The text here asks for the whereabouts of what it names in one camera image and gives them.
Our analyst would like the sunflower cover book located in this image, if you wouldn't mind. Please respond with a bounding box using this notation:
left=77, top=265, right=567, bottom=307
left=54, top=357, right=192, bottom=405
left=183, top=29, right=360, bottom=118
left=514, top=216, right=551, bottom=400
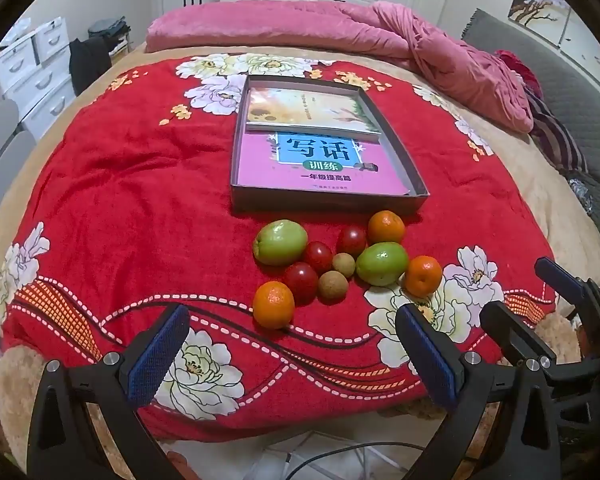
left=245, top=87, right=383, bottom=142

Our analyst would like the black clothing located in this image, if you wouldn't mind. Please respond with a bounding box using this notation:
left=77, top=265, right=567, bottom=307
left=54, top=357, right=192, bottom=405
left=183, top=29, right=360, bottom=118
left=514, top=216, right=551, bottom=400
left=69, top=36, right=113, bottom=96

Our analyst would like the striped pillow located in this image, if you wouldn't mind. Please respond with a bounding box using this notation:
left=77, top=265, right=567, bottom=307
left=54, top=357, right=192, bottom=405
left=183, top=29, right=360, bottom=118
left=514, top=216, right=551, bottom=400
left=525, top=87, right=588, bottom=173

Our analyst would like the pink book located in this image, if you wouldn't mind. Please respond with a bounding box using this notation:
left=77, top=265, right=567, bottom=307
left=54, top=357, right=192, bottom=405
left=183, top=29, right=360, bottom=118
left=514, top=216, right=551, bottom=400
left=237, top=130, right=412, bottom=196

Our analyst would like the orange mandarin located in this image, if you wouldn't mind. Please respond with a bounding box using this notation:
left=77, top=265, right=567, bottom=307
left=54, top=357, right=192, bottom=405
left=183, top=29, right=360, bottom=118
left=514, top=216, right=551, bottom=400
left=404, top=255, right=444, bottom=298
left=252, top=281, right=296, bottom=330
left=368, top=210, right=406, bottom=245

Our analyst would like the red floral blanket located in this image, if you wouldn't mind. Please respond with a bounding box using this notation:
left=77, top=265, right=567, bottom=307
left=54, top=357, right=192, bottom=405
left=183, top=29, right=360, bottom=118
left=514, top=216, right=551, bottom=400
left=0, top=55, right=558, bottom=443

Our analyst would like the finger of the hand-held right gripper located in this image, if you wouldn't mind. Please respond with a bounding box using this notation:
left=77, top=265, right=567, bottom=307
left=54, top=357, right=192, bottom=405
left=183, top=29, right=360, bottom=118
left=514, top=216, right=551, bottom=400
left=535, top=256, right=600, bottom=356
left=480, top=301, right=600, bottom=383

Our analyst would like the pile of folded clothes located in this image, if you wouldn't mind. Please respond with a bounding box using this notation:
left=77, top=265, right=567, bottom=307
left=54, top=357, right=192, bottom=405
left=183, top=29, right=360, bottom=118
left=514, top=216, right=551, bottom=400
left=89, top=16, right=131, bottom=41

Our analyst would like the green jujube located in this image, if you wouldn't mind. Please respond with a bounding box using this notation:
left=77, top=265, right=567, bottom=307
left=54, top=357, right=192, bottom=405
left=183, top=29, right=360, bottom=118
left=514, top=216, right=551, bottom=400
left=252, top=219, right=309, bottom=266
left=356, top=242, right=410, bottom=287

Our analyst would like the brown longan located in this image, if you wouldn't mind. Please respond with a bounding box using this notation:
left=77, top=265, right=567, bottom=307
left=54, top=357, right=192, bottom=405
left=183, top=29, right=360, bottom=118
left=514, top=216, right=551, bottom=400
left=332, top=253, right=356, bottom=278
left=317, top=270, right=350, bottom=304

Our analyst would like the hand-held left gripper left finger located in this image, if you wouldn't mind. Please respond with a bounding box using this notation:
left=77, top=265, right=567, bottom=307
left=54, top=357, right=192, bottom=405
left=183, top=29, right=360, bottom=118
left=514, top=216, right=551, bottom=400
left=27, top=302, right=191, bottom=480

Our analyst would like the floral wall painting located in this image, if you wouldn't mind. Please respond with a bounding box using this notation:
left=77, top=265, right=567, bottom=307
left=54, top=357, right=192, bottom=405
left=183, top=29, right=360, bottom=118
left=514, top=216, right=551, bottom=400
left=507, top=0, right=573, bottom=48

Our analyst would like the grey quilted headboard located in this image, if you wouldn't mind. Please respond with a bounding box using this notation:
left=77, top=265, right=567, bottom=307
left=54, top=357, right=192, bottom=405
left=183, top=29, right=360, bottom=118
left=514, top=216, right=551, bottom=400
left=462, top=8, right=600, bottom=271

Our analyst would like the pink quilt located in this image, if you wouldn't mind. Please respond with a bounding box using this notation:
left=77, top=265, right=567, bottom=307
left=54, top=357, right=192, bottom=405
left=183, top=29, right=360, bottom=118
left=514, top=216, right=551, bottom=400
left=145, top=0, right=536, bottom=133

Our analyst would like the grey patterned cloth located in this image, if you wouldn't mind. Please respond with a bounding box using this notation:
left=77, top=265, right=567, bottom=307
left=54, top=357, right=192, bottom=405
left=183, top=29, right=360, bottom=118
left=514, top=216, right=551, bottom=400
left=567, top=177, right=593, bottom=213

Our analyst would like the red cherry tomato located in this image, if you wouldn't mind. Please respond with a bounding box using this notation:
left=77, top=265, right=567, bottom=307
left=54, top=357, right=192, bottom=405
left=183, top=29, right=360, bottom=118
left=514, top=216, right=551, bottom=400
left=302, top=241, right=334, bottom=274
left=335, top=225, right=368, bottom=256
left=283, top=261, right=320, bottom=306

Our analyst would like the red cloth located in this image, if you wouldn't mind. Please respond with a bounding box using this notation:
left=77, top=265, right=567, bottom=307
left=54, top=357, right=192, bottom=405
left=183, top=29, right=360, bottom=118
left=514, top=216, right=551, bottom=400
left=495, top=50, right=543, bottom=101

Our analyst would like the white drawer cabinet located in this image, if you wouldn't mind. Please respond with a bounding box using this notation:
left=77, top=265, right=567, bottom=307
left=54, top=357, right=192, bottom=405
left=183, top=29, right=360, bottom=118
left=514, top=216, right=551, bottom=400
left=0, top=17, right=78, bottom=138

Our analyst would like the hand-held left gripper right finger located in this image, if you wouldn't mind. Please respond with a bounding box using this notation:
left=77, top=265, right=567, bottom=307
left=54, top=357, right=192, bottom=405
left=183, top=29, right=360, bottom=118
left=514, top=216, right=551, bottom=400
left=395, top=302, right=576, bottom=480

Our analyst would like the beige bed sheet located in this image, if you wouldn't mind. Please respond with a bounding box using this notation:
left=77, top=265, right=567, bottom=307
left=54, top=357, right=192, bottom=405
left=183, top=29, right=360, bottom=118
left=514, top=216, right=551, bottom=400
left=0, top=40, right=600, bottom=480

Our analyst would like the black cable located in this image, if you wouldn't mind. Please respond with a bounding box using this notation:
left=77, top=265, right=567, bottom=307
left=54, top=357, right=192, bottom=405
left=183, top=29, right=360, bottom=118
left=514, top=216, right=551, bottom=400
left=285, top=442, right=431, bottom=480

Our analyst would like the grey cardboard tray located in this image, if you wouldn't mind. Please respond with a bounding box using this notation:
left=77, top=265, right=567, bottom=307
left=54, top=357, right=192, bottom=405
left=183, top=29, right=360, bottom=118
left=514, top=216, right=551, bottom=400
left=230, top=75, right=429, bottom=214

